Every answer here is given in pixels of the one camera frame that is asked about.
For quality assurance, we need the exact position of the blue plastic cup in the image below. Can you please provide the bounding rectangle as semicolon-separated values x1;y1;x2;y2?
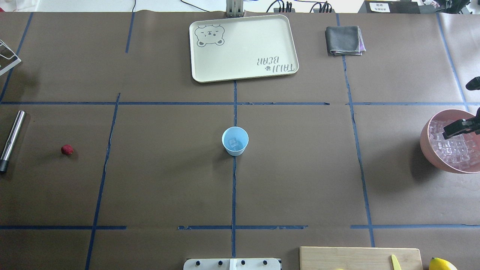
221;126;249;156

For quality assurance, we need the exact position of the pile of clear ice cubes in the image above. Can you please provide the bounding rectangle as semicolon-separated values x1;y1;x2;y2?
427;120;480;171

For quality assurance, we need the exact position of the ice cube in cup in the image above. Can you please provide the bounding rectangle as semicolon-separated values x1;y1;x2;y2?
228;137;239;149

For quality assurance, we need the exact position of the pink bowl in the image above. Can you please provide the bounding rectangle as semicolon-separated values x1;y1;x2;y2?
420;109;479;174

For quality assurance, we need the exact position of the yellow lemon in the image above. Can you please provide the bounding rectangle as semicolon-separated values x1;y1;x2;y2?
429;257;457;270

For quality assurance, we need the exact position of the folded grey cloth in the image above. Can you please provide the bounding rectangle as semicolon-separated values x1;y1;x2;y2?
325;25;366;56

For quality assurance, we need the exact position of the black box with label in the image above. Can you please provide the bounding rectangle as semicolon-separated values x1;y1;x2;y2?
358;0;421;14

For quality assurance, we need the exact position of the yellow knife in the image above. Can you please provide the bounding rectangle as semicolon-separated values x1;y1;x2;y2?
391;254;402;270

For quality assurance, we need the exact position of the wooden cutting board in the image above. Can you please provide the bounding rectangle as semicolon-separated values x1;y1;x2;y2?
299;246;423;270

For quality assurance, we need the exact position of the cream bear tray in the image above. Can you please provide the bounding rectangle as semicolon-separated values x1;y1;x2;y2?
189;14;299;83

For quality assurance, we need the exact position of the red strawberry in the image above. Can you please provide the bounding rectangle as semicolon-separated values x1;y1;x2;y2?
61;145;74;155

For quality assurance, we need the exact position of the metal muddler stick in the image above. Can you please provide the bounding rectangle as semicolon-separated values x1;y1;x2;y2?
0;110;26;174

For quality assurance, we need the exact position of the aluminium frame post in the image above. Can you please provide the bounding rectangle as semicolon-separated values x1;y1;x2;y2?
226;0;245;18

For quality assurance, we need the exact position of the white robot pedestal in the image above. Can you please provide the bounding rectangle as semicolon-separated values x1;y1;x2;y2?
183;258;282;270

